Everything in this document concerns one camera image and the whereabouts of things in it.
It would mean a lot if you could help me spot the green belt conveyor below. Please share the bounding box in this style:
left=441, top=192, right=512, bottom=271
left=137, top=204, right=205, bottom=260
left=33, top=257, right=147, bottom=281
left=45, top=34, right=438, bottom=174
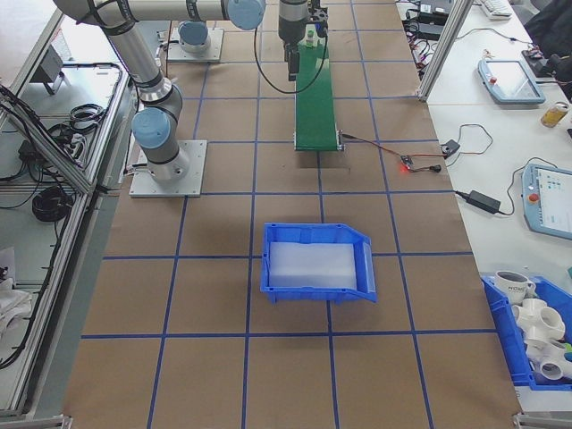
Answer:
left=292, top=42, right=344, bottom=154

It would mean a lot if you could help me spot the large black power adapter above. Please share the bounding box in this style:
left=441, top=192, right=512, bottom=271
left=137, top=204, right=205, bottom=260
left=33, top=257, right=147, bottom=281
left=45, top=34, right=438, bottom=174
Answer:
left=411, top=21, right=444, bottom=39

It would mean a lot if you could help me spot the black box with label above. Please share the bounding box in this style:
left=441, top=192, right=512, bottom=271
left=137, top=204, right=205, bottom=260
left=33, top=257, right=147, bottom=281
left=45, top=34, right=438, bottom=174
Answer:
left=417, top=0, right=453, bottom=15

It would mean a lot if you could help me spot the blue open-front storage bin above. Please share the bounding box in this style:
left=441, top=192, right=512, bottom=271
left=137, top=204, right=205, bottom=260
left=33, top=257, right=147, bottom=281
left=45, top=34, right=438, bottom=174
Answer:
left=260, top=222, right=379, bottom=306

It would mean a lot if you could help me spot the white keyboard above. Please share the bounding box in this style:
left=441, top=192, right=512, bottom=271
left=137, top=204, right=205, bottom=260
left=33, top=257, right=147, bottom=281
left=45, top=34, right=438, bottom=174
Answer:
left=480, top=0, right=514, bottom=21

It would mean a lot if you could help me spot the blue grey teach pendant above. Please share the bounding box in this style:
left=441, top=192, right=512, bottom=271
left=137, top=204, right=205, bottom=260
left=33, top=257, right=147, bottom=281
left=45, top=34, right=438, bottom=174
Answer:
left=476, top=57, right=547, bottom=106
left=517, top=161, right=572, bottom=237

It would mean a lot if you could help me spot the white foam block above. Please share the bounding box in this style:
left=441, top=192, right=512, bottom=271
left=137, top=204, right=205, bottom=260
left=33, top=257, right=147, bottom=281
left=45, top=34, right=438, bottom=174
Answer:
left=267, top=240, right=358, bottom=290

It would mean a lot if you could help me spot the black jacket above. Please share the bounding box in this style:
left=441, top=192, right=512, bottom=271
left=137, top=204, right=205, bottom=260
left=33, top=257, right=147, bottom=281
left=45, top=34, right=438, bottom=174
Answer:
left=526, top=0, right=572, bottom=86

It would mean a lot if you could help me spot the slim black power adapter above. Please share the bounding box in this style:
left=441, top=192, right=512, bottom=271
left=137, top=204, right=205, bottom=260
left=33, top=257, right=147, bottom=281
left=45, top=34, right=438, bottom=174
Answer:
left=454, top=189, right=502, bottom=214

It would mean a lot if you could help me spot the grey metal box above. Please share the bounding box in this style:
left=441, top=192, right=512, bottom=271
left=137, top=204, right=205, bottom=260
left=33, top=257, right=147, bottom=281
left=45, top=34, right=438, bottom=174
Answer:
left=38, top=44, right=72, bottom=96

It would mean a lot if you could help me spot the yellow drink can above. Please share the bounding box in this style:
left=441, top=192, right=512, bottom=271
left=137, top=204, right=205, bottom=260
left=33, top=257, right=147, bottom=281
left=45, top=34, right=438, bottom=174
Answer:
left=540, top=101, right=570, bottom=129

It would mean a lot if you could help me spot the white printed mug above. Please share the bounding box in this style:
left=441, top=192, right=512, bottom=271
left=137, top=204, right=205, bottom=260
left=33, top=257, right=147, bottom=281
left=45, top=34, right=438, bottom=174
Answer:
left=493, top=269, right=536, bottom=306

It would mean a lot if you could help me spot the blue parts bin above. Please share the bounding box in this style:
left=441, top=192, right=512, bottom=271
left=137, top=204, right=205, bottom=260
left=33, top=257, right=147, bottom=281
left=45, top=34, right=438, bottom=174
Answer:
left=480, top=272, right=572, bottom=392

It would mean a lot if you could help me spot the white pipe fitting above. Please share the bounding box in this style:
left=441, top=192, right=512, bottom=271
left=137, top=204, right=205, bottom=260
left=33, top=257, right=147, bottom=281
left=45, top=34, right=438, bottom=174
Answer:
left=511, top=297, right=568, bottom=341
left=523, top=338, right=572, bottom=384

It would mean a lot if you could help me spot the white cloth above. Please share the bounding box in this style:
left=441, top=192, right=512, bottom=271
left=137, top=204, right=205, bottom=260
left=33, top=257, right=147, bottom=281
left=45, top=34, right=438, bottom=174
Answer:
left=0, top=248, right=33, bottom=352

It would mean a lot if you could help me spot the aluminium corner bar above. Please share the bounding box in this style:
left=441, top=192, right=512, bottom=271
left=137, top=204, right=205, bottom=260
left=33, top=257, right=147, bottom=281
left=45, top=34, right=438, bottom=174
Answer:
left=513, top=410, right=572, bottom=429
left=0, top=413, right=72, bottom=429

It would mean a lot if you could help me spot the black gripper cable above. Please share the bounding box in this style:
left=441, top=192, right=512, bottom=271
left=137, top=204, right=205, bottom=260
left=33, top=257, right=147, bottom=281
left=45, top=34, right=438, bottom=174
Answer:
left=253, top=17, right=332, bottom=95

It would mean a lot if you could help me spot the white square base plate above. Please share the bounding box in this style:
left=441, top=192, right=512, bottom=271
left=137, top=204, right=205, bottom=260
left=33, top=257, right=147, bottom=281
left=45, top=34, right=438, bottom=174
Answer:
left=129, top=139, right=209, bottom=198
left=167, top=29, right=224, bottom=63

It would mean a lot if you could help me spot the red black conveyor wire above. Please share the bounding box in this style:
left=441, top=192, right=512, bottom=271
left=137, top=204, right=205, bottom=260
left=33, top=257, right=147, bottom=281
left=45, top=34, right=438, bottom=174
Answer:
left=341, top=131, right=403, bottom=161

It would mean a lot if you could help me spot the aluminium profile post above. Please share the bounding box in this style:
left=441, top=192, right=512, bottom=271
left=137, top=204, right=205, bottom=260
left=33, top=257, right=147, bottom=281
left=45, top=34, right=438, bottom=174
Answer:
left=417, top=0, right=471, bottom=104

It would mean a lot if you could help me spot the black cable coil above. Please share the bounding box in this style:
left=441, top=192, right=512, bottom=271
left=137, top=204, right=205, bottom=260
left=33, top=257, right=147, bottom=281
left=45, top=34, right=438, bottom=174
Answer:
left=31, top=185, right=69, bottom=223
left=69, top=103, right=108, bottom=134

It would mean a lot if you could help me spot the metal bar frame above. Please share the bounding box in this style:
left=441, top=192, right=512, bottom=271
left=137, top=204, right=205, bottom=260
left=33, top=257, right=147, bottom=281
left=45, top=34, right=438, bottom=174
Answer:
left=0, top=0, right=135, bottom=419

